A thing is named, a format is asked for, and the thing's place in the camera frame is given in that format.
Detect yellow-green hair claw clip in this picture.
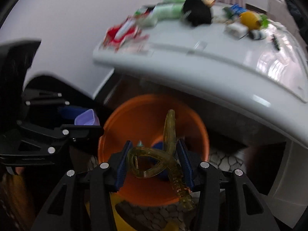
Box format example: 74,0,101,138
127,110,195,211

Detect small purple case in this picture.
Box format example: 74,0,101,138
74,109,100,126

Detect pale green cream jar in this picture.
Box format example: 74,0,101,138
137,14,158,28

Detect black sock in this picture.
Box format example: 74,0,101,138
182,0,212,27

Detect orange trash bin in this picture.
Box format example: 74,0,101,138
98,94,210,207

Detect red crochet bib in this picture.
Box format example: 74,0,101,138
101,17,149,52

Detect white green ointment tube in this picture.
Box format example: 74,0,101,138
114,17,136,41

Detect white power adapter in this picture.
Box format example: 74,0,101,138
224,23,249,39

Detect small dark dropper bottle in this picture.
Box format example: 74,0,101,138
249,30,267,40

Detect black bead hair clip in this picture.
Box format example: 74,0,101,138
271,34,280,51

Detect light green lotion bottle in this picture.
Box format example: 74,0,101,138
152,3,183,20

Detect yellow bear toy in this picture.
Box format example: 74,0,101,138
239,11,262,31

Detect green round bottle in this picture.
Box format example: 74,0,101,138
259,14,269,29

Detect blue cotton swab packet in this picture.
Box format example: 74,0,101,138
222,4,247,18

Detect beige book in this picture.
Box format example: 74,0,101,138
202,0,216,8

